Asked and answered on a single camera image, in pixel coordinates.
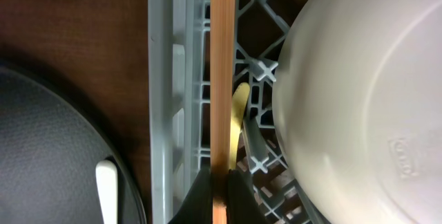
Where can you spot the round black serving tray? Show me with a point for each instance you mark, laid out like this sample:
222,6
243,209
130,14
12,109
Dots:
49,152

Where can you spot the large beige plate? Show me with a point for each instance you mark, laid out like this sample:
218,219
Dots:
357,108

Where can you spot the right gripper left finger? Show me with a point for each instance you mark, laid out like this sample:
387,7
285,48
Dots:
197,207

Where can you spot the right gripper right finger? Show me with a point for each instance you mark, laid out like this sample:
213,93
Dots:
242,207

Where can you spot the white plastic fork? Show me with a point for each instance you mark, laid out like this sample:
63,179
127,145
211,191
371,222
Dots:
107,188

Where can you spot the orange chopstick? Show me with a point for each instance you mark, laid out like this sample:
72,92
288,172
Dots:
222,16

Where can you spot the grey dishwasher rack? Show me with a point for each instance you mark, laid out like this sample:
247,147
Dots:
179,106

